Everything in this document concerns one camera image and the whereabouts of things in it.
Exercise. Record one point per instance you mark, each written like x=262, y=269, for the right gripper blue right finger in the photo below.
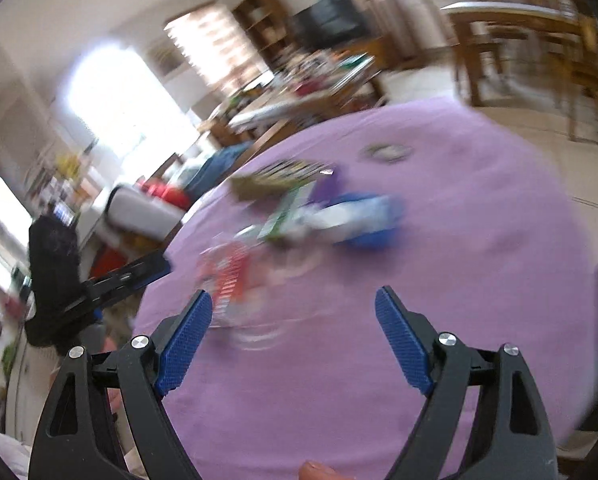
x=510, y=437

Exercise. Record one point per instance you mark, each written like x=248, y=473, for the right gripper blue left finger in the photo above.
x=75, y=438

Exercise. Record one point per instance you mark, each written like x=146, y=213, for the red snack box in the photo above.
x=222, y=271

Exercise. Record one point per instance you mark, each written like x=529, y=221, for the clear plastic tray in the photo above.
x=280, y=278

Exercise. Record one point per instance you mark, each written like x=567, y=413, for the green gum package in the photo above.
x=277, y=227

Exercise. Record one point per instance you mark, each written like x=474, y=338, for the purple tablecloth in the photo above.
x=490, y=247

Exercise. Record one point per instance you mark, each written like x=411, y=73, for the dark snack wrapper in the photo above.
x=277, y=179

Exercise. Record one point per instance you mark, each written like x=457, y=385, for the blue white package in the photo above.
x=359, y=221

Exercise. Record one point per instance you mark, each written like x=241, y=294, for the small round wrapper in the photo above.
x=387, y=153

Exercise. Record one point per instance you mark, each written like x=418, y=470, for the wooden coffee table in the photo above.
x=345, y=90

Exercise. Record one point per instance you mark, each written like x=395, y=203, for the wooden bookshelf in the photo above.
x=266, y=23

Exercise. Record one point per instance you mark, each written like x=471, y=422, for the black television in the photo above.
x=329, y=24

